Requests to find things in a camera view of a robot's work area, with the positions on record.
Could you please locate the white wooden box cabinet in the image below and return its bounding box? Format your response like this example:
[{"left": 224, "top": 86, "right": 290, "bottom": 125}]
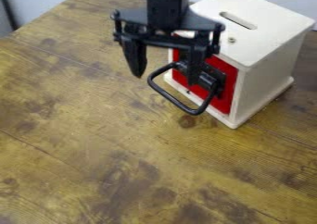
[{"left": 161, "top": 0, "right": 317, "bottom": 130}]

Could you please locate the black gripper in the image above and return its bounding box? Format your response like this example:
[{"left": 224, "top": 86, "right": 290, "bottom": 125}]
[{"left": 110, "top": 0, "right": 224, "bottom": 85}]

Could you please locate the red wooden drawer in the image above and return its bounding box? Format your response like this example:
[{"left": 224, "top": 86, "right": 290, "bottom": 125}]
[{"left": 168, "top": 49, "right": 237, "bottom": 115}]

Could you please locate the dark pole at left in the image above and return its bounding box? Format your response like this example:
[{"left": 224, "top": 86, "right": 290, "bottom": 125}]
[{"left": 1, "top": 0, "right": 18, "bottom": 31}]

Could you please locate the black metal drawer handle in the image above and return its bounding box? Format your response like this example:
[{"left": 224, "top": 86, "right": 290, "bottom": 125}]
[{"left": 146, "top": 60, "right": 225, "bottom": 116}]

